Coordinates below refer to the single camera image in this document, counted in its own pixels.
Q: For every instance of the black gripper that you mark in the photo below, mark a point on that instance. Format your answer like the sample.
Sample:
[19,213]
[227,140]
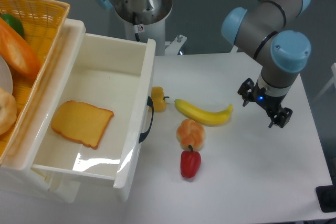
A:
[250,92]

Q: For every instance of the white top drawer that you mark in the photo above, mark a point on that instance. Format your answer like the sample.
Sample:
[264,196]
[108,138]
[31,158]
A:
[113,74]

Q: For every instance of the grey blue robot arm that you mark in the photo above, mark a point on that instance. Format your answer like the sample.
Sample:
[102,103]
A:
[260,34]

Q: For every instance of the white drawer cabinet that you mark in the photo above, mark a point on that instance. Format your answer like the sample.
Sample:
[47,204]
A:
[17,172]

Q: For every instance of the yellow toy banana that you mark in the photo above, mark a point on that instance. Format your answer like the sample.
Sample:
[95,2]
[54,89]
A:
[202,116]

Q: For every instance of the orange knotted bread roll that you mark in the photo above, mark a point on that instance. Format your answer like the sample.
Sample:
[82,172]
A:
[190,133]

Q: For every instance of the red toy bell pepper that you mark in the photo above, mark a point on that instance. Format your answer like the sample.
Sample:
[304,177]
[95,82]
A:
[190,162]

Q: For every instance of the yellow toy bell pepper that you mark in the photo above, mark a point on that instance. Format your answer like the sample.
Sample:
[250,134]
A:
[158,97]

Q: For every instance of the black device at edge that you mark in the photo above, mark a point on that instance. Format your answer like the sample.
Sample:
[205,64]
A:
[326,198]

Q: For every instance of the toast bread slice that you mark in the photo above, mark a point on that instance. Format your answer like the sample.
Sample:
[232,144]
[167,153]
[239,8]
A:
[81,122]

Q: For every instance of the yellow wicker basket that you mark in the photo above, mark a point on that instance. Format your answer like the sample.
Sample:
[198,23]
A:
[42,21]

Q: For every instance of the orange baguette bread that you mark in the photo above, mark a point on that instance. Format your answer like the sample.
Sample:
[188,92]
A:
[18,53]

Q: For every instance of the beige bagel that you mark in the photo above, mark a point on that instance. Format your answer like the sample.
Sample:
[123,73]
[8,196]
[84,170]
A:
[8,111]

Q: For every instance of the white plate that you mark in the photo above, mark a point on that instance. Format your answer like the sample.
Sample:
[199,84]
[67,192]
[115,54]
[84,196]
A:
[6,81]

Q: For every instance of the green toy pepper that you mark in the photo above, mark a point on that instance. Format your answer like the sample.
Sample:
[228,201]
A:
[14,23]

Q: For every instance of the white frame at right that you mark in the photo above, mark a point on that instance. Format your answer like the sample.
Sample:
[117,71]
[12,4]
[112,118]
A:
[328,84]

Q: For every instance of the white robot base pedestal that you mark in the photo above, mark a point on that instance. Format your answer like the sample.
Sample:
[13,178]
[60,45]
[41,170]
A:
[146,19]

